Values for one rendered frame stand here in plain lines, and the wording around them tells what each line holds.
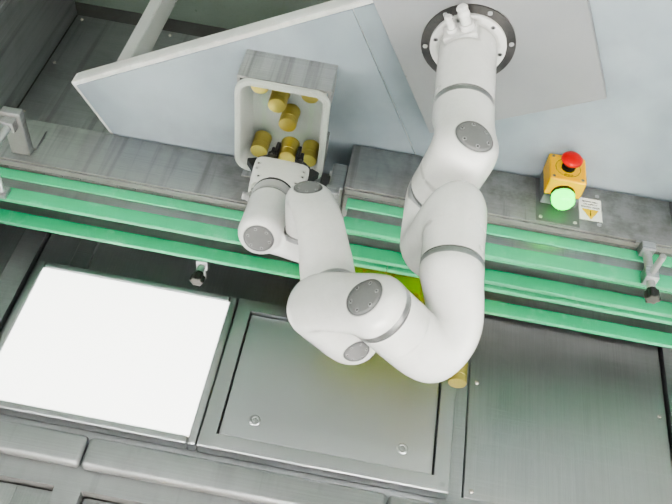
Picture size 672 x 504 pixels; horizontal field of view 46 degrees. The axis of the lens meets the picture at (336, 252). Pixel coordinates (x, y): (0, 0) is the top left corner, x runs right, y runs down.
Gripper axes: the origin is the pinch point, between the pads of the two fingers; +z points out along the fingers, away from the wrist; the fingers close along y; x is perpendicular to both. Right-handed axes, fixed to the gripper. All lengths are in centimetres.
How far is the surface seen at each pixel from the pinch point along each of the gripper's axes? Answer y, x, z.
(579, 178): 55, 7, 1
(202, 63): -19.1, 11.9, 6.9
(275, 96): -3.9, 11.0, 1.1
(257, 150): -6.3, -2.5, 4.1
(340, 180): 10.9, -2.4, -1.0
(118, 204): -31.5, -16.8, -3.4
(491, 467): 50, -41, -29
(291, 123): -0.3, 6.0, 1.7
